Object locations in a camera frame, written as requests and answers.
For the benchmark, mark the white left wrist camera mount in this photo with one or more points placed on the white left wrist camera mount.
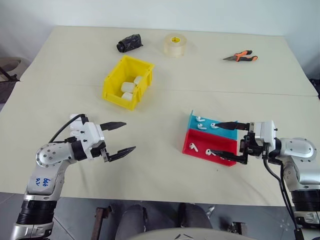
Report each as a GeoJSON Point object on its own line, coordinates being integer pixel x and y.
{"type": "Point", "coordinates": [90, 132]}

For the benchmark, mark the beige chair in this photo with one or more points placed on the beige chair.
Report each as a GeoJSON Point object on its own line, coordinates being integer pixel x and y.
{"type": "Point", "coordinates": [15, 66]}

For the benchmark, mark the dark metal frame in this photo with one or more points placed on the dark metal frame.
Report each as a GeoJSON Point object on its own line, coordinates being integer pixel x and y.
{"type": "Point", "coordinates": [6, 82]}

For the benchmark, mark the red plastic tray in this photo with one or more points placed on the red plastic tray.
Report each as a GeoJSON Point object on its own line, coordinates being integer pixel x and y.
{"type": "Point", "coordinates": [212, 142]}

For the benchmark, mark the black rolled plastic bag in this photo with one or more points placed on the black rolled plastic bag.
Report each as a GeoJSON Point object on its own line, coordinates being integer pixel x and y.
{"type": "Point", "coordinates": [128, 43]}

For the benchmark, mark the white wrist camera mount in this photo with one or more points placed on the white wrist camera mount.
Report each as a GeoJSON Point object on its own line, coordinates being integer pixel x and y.
{"type": "Point", "coordinates": [90, 132]}
{"type": "Point", "coordinates": [266, 133]}

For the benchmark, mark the yellow plastic bin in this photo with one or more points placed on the yellow plastic bin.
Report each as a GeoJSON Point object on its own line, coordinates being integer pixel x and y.
{"type": "Point", "coordinates": [117, 85]}

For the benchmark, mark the rusty brown metal bar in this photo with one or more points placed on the rusty brown metal bar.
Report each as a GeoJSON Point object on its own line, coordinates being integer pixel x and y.
{"type": "Point", "coordinates": [100, 222]}

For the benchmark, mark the clear adhesive tape roll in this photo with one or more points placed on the clear adhesive tape roll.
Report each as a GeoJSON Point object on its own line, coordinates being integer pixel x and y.
{"type": "Point", "coordinates": [175, 45]}

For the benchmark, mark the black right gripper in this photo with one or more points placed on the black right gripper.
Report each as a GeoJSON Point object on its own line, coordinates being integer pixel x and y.
{"type": "Point", "coordinates": [251, 147]}

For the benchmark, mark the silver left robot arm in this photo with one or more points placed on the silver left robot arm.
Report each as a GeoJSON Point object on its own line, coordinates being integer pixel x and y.
{"type": "Point", "coordinates": [45, 180]}

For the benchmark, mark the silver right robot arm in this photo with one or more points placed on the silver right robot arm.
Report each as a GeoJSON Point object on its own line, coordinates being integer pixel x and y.
{"type": "Point", "coordinates": [300, 160]}

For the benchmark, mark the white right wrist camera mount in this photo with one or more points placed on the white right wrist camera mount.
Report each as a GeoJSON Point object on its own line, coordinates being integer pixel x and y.
{"type": "Point", "coordinates": [266, 133]}

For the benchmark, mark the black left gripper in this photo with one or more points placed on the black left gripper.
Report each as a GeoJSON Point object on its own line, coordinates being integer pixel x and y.
{"type": "Point", "coordinates": [103, 153]}

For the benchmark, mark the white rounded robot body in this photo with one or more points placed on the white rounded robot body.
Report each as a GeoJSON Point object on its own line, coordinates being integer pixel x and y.
{"type": "Point", "coordinates": [195, 233]}

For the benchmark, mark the small metal bracket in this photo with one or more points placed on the small metal bracket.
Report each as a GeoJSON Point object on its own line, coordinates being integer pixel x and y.
{"type": "Point", "coordinates": [240, 227]}

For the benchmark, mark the blue plastic tray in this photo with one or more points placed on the blue plastic tray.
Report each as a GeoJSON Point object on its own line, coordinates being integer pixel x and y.
{"type": "Point", "coordinates": [220, 130]}

